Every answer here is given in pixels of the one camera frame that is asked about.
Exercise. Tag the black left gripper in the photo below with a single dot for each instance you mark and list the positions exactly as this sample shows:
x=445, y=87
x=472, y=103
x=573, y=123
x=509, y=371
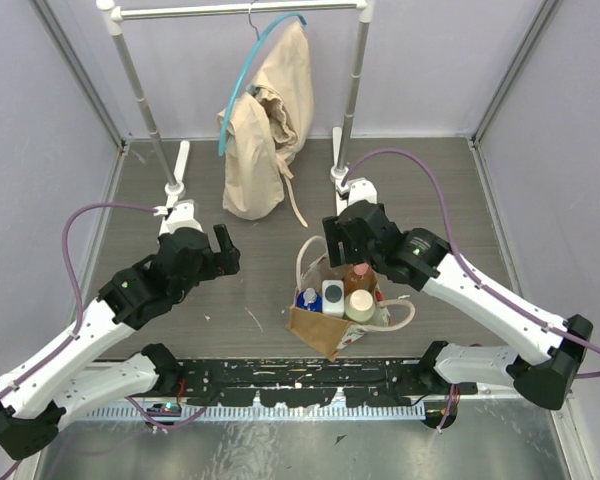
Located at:
x=215, y=257

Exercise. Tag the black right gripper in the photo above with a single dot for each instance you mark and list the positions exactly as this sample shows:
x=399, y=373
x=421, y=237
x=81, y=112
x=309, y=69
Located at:
x=334, y=234

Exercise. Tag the canvas tote bag with handles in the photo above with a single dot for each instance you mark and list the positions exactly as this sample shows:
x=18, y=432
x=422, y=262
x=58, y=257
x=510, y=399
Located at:
x=328, y=335

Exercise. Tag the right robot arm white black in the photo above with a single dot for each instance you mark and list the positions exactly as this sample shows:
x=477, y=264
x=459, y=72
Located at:
x=542, y=352

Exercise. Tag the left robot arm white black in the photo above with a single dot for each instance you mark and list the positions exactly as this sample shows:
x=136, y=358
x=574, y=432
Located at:
x=47, y=392

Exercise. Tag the pink cap amber bottle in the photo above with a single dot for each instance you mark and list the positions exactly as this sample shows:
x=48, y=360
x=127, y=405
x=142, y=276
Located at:
x=359, y=277

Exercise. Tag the white bottle grey cap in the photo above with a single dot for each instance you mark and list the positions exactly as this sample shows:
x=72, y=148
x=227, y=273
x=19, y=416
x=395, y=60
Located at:
x=333, y=299

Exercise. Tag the cream lid green jar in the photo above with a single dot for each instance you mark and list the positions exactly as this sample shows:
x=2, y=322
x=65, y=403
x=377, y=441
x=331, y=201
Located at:
x=360, y=306

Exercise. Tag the blue bottle white pump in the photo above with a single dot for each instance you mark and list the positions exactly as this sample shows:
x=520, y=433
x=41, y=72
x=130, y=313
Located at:
x=309, y=300

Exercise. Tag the white metal clothes rack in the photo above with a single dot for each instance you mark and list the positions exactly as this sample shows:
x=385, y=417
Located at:
x=114, y=16

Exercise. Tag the beige cloth garment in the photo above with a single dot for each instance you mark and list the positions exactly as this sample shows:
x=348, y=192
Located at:
x=266, y=127

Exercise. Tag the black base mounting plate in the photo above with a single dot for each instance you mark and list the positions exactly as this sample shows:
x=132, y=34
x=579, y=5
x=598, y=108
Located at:
x=301, y=382

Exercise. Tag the small green led board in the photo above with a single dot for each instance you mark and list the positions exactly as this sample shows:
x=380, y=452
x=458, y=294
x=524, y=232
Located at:
x=166, y=409

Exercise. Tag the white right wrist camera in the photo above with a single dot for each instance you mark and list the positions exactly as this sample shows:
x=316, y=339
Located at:
x=360, y=189

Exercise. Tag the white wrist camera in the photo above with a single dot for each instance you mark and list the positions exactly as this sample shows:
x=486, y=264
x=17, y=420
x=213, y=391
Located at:
x=360, y=189
x=182, y=214

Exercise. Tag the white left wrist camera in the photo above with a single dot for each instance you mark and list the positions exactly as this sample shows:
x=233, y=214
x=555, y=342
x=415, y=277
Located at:
x=182, y=214

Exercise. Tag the white slotted cable duct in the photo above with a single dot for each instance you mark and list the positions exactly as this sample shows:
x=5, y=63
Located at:
x=124, y=411

